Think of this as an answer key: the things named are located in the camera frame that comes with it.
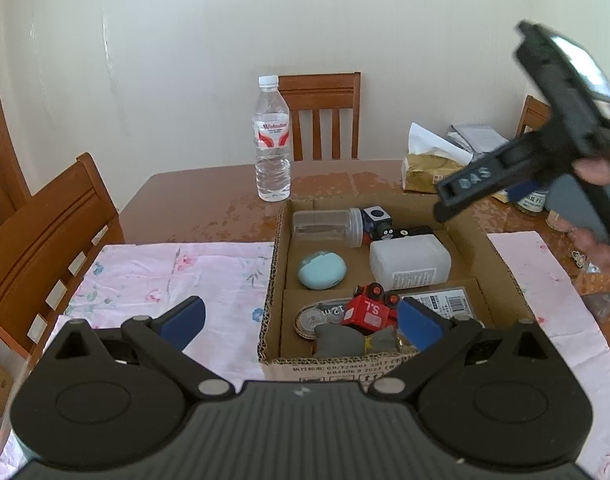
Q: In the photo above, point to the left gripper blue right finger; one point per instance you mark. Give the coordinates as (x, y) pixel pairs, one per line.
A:
(439, 342)

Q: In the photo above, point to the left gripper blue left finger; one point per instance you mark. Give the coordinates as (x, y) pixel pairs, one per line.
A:
(159, 344)

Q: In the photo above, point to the red toy train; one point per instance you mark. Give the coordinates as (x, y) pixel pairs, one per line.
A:
(371, 309)

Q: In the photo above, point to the white plastic bottle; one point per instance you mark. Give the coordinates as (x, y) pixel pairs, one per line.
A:
(409, 262)

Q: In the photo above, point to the black toy train blue cube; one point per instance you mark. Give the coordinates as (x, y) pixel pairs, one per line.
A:
(378, 225)

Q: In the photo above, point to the light blue earbud case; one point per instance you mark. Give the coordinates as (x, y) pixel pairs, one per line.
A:
(322, 270)

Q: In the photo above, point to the clear plastic jar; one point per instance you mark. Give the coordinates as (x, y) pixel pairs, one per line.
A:
(333, 225)

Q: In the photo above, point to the person's right hand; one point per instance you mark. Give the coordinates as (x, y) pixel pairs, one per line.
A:
(596, 171)

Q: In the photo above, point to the wooden chair far right corner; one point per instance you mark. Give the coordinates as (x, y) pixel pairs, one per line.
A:
(534, 115)

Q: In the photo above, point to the cardboard box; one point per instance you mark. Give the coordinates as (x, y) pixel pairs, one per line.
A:
(495, 297)

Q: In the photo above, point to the small glass jar black lid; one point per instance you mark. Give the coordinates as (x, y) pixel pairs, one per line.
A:
(532, 203)

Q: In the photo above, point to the stack of papers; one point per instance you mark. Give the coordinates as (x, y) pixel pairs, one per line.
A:
(481, 138)

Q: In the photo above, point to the wooden chair at left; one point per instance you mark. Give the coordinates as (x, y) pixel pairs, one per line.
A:
(46, 247)

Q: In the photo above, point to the gold tissue pack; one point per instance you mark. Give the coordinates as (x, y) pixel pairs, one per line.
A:
(429, 160)

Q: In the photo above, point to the clear water bottle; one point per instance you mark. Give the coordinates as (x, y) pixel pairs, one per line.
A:
(271, 128)

